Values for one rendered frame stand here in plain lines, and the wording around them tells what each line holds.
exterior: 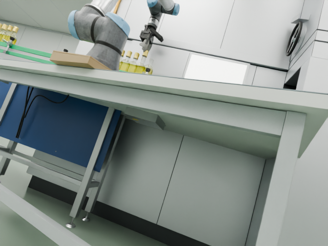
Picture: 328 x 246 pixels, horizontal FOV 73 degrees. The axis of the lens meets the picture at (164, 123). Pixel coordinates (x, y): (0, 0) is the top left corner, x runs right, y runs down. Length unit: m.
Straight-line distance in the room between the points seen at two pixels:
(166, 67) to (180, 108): 1.05
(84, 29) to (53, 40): 5.55
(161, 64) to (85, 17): 0.79
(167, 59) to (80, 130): 0.80
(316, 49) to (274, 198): 1.01
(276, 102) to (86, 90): 0.66
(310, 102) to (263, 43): 1.29
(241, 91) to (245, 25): 1.33
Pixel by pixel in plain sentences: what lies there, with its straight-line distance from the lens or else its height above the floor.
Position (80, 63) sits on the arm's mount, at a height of 0.75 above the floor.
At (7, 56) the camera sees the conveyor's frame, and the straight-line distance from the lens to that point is 1.96.
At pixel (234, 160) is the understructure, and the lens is 1.53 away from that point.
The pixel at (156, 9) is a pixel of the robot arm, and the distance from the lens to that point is 1.66.
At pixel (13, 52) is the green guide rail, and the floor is 0.91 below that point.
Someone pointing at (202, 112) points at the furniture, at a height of 0.67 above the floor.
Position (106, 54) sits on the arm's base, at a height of 0.84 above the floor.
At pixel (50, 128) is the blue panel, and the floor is 0.48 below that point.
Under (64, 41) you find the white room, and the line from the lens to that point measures 6.39.
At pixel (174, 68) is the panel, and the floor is 1.17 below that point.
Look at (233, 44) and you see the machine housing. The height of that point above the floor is 1.46.
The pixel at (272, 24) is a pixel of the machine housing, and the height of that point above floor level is 1.67.
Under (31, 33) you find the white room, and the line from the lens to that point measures 7.10.
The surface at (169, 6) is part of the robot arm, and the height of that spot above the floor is 1.42.
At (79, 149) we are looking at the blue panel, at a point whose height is 0.42.
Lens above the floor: 0.52
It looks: 9 degrees up
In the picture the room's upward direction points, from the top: 18 degrees clockwise
